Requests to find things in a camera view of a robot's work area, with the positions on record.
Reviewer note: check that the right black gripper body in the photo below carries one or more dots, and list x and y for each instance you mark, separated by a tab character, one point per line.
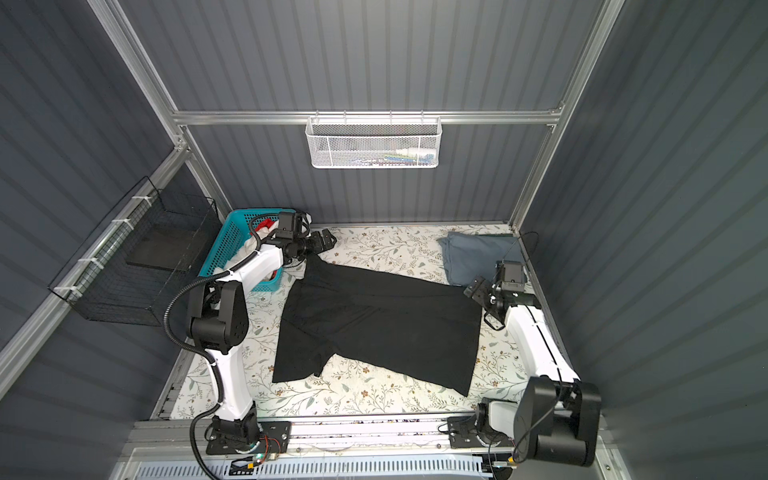
494	294

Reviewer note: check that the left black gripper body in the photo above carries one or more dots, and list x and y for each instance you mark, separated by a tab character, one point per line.
303	244

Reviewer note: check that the black t shirt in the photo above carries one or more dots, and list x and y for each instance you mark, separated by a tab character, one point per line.
425	330

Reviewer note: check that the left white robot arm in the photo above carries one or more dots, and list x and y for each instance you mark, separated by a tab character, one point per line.
252	249

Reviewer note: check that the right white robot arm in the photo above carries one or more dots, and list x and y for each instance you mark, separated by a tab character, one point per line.
557	418

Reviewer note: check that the folded blue-grey t shirt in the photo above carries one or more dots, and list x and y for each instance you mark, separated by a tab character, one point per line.
466	256

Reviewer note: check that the teal plastic laundry basket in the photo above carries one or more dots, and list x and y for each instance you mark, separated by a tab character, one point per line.
260	272

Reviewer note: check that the floral patterned table mat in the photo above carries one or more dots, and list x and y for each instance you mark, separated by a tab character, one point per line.
348	387

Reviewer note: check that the white wire mesh basket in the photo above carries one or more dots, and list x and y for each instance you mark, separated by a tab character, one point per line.
374	141

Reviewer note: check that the black wire mesh basket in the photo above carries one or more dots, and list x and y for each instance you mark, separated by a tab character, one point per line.
134	268

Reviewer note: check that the white perforated cable tray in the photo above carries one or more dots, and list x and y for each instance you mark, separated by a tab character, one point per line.
408	466

